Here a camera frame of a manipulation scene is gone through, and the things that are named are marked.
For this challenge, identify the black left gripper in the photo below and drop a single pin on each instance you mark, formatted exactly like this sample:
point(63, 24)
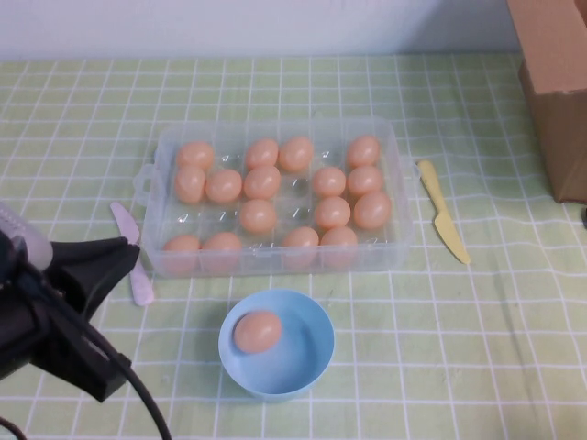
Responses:
point(27, 298)

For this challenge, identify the brown cardboard box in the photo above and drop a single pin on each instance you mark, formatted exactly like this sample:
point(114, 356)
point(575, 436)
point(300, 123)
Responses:
point(559, 114)

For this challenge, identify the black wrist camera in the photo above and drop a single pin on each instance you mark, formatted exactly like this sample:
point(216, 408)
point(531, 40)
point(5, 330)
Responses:
point(87, 362)

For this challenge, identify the green checked tablecloth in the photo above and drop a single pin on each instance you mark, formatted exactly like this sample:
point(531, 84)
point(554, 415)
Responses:
point(458, 344)

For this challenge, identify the clear plastic egg box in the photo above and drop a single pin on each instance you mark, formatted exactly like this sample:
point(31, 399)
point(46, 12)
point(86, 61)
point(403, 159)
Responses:
point(229, 130)

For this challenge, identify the light blue plastic bowl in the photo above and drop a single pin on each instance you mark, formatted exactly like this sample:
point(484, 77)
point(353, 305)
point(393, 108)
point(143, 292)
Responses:
point(302, 362)

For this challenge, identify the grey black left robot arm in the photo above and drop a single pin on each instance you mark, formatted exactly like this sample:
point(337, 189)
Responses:
point(23, 234)

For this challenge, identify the brown egg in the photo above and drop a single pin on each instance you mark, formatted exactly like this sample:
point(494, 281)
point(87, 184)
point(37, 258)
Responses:
point(300, 243)
point(339, 243)
point(190, 183)
point(262, 153)
point(221, 247)
point(295, 154)
point(372, 210)
point(262, 182)
point(223, 186)
point(195, 154)
point(364, 180)
point(332, 212)
point(182, 248)
point(328, 181)
point(257, 332)
point(362, 151)
point(258, 216)

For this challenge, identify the pink plastic knife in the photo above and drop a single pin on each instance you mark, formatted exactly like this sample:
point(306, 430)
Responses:
point(144, 289)

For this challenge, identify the yellow plastic knife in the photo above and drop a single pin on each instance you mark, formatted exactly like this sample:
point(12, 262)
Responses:
point(435, 197)

